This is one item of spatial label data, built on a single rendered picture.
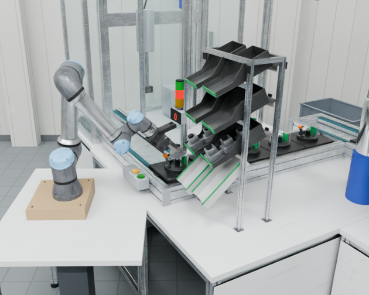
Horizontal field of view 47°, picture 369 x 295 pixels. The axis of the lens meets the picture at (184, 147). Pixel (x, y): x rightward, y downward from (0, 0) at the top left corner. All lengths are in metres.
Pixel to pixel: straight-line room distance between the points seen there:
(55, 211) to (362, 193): 1.55
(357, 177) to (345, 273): 0.49
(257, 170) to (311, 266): 0.64
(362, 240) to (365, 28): 3.69
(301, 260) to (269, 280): 0.20
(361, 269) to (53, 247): 1.40
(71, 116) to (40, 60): 3.18
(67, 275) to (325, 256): 1.33
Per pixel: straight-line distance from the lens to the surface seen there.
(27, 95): 5.25
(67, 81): 1.98
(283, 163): 2.62
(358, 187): 2.40
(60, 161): 2.11
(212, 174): 2.03
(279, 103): 1.91
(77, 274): 2.43
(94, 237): 2.02
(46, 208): 2.17
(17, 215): 2.28
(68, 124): 2.18
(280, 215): 2.22
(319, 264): 2.24
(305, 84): 5.40
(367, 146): 2.32
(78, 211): 2.13
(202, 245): 1.94
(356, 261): 2.21
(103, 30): 3.12
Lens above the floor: 1.99
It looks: 23 degrees down
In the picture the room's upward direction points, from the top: 1 degrees clockwise
